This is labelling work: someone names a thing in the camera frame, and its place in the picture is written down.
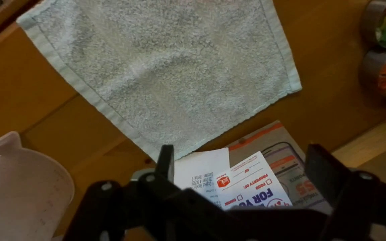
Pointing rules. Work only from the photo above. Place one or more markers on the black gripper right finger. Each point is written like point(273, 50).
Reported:
point(362, 202)

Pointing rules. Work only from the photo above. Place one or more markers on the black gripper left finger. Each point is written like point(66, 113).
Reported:
point(126, 210)

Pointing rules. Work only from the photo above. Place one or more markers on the light blue terry towel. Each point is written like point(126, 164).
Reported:
point(157, 68)

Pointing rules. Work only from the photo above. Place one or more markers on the plywood back board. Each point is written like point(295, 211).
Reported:
point(376, 148)

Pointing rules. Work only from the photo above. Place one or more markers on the white receipt paper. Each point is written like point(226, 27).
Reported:
point(200, 172)

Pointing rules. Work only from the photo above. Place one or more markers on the brown paper bag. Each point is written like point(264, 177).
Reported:
point(287, 152)

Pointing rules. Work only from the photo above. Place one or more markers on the white printed form paper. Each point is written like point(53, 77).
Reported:
point(251, 188)

